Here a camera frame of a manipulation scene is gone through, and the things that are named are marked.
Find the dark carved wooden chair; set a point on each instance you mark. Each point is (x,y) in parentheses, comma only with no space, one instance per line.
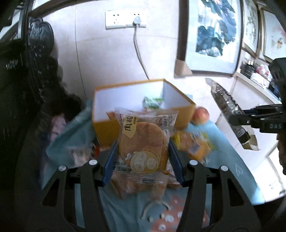
(31,89)

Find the red apple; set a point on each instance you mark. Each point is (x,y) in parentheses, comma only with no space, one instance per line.
(200,116)

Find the light green snack bag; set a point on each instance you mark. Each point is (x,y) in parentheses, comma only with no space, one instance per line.
(152,103)

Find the framed blue ink painting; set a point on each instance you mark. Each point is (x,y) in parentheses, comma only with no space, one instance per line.
(210,36)

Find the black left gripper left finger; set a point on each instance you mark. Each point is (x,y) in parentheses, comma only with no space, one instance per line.
(70,200)

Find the silver black snack packet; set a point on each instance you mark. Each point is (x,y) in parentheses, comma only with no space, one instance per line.
(228,107)

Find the cardboard corner protector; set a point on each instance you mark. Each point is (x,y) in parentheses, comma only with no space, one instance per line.
(181,69)

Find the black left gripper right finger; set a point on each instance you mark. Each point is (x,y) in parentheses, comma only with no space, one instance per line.
(231,209)

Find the orange yellow snack bag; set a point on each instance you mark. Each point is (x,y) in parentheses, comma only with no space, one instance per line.
(196,144)

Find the clear round cake packet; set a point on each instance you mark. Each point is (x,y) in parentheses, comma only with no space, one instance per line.
(143,160)

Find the yellow cardboard box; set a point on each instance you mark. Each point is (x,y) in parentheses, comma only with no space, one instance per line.
(130,96)

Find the white wall socket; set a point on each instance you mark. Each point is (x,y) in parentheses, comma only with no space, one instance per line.
(120,19)

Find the light blue patterned cloth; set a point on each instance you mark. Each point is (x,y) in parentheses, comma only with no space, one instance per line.
(124,214)

